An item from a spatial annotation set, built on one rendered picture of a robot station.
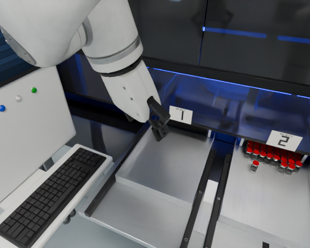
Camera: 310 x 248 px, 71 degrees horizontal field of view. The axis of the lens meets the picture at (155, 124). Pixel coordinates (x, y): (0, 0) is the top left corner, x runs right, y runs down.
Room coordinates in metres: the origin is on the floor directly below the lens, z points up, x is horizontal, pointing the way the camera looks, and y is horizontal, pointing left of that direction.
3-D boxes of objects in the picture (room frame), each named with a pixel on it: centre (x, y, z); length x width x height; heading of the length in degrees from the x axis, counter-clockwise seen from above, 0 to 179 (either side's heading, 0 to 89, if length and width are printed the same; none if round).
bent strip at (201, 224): (0.34, -0.15, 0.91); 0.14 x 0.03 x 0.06; 157
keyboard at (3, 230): (0.46, 0.35, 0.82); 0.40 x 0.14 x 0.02; 155
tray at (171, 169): (0.55, -0.06, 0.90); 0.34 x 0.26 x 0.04; 156
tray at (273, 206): (0.42, -0.37, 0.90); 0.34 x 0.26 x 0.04; 156
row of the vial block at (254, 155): (0.52, -0.41, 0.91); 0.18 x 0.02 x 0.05; 66
